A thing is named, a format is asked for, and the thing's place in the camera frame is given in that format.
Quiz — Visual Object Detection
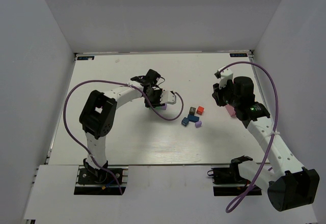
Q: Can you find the purple cube block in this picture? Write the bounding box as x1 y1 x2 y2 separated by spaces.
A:
161 103 167 110

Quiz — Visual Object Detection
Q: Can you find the pink plastic box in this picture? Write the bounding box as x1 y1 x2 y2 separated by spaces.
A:
225 104 236 117

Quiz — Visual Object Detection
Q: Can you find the brown cube block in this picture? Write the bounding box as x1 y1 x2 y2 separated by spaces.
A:
188 107 196 115

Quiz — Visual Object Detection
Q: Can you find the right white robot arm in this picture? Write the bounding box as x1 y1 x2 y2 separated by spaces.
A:
212 76 320 212

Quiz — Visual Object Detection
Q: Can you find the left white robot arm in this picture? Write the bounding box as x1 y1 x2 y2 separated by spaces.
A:
79 69 163 182

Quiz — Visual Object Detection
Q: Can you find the orange cube block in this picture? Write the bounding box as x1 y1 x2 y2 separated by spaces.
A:
196 106 204 115

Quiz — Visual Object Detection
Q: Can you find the small purple block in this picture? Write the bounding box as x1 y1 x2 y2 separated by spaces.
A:
195 121 202 128

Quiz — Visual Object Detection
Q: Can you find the blue rectangular block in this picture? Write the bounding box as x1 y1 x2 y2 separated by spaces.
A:
187 114 199 122

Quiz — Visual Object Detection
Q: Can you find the blue cube block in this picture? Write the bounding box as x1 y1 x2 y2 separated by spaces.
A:
181 117 189 126

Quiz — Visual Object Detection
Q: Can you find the right blue table label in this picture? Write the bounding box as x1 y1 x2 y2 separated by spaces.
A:
230 53 248 58

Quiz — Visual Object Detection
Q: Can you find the blue table label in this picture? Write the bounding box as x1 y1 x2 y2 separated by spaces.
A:
77 56 95 61
230 53 248 58

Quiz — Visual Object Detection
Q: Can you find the left blue table label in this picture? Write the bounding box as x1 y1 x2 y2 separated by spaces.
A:
77 56 95 61

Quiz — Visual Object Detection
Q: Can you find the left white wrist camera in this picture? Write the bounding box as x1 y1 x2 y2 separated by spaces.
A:
160 90 176 105

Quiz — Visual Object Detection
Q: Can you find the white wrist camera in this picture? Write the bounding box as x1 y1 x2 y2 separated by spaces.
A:
160 90 176 105
214 66 233 90

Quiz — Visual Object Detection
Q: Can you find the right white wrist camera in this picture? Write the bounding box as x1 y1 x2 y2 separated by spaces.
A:
214 66 233 90

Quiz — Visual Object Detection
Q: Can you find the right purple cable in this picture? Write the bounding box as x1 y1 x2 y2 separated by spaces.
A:
225 61 279 213

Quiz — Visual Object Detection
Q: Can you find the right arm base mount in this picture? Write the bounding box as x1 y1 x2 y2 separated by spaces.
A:
207 167 251 197

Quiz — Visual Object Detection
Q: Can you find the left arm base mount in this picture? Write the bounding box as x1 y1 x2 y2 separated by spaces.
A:
74 166 128 195

